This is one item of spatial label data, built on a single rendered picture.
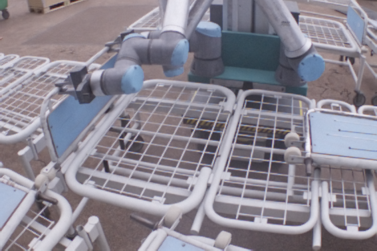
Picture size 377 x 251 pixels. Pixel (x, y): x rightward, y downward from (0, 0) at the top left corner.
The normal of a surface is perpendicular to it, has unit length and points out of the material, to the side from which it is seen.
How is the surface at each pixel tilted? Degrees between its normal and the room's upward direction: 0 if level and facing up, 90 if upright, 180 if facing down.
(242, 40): 90
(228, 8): 90
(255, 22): 90
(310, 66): 94
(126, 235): 0
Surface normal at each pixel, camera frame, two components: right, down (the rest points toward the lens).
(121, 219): -0.02, -0.84
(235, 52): -0.23, 0.52
